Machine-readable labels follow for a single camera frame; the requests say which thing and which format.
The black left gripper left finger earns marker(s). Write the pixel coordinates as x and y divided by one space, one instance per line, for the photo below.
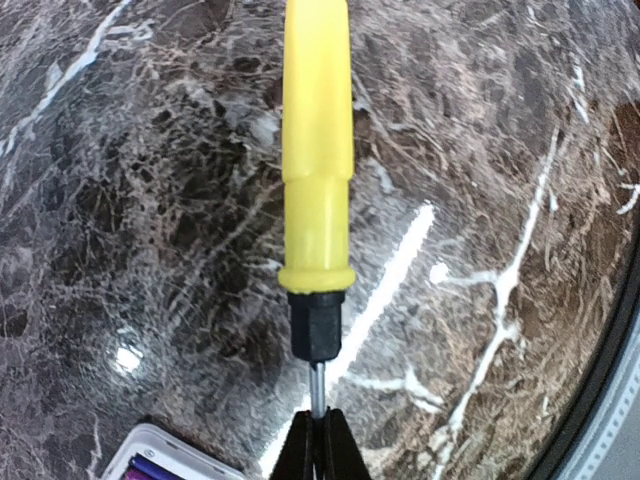
296 458

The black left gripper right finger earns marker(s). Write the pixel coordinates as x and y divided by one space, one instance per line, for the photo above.
339 454

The white remote control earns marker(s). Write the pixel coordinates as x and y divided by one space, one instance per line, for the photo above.
175 456

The yellow handled screwdriver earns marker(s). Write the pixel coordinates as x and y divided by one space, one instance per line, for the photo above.
317 166

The purple battery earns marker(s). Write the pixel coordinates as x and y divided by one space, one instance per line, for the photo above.
140 468

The white slotted cable duct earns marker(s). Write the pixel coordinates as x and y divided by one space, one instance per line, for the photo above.
614 453

